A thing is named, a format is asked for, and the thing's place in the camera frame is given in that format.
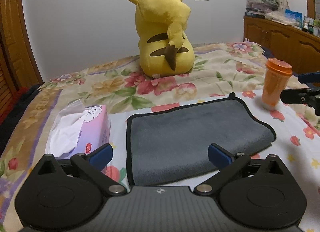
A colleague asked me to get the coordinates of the stack of folded fabrics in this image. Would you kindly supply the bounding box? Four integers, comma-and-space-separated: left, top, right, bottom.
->
245, 0, 279, 19

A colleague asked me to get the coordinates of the pink tissue box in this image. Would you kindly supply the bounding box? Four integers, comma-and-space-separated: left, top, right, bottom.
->
45, 100, 111, 159

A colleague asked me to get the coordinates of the white fruit print cloth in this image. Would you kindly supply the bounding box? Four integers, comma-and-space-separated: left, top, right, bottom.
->
4, 89, 320, 231

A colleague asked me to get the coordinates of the purple and grey towel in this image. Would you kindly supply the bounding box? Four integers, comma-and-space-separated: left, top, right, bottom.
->
126, 93, 276, 186

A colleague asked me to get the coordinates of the floral bed blanket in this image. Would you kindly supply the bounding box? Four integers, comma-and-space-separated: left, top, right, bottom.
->
0, 41, 320, 231

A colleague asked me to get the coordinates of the wooden sideboard cabinet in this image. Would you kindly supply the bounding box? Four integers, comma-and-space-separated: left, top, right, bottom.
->
244, 16, 319, 74

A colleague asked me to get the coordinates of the blue picture card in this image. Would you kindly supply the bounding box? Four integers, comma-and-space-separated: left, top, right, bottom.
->
285, 9, 303, 27

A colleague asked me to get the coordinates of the wooden door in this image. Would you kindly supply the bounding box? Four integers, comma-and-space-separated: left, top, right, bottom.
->
1, 0, 43, 115

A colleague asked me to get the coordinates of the orange plastic cup with lid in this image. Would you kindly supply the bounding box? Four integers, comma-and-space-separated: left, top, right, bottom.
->
261, 58, 292, 110

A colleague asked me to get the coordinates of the yellow Pikachu plush toy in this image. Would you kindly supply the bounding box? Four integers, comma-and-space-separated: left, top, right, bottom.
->
128, 0, 195, 78

